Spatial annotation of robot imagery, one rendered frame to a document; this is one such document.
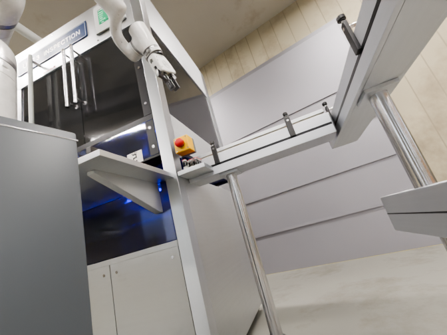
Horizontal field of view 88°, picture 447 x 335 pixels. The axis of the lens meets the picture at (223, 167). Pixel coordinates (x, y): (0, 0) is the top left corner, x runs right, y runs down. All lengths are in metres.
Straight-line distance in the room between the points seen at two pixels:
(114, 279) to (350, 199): 2.38
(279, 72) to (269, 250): 2.32
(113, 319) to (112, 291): 0.11
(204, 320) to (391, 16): 1.01
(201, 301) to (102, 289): 0.48
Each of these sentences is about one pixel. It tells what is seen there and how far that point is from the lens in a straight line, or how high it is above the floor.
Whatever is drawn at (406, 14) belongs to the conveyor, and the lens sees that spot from 0.59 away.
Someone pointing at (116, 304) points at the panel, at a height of 0.41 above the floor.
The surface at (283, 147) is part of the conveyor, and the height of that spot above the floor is 0.86.
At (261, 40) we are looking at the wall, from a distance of 3.87.
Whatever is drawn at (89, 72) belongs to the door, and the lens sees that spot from 1.65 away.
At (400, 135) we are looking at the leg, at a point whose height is 0.69.
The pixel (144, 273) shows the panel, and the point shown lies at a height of 0.51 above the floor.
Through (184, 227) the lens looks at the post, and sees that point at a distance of 1.00.
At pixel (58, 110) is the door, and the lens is 1.71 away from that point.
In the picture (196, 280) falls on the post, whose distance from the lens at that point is 1.00.
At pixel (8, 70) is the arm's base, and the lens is 0.73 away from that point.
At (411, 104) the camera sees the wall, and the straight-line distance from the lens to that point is 3.13.
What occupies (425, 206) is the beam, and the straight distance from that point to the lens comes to 0.74.
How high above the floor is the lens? 0.56
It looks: 16 degrees up
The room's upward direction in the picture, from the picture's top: 15 degrees counter-clockwise
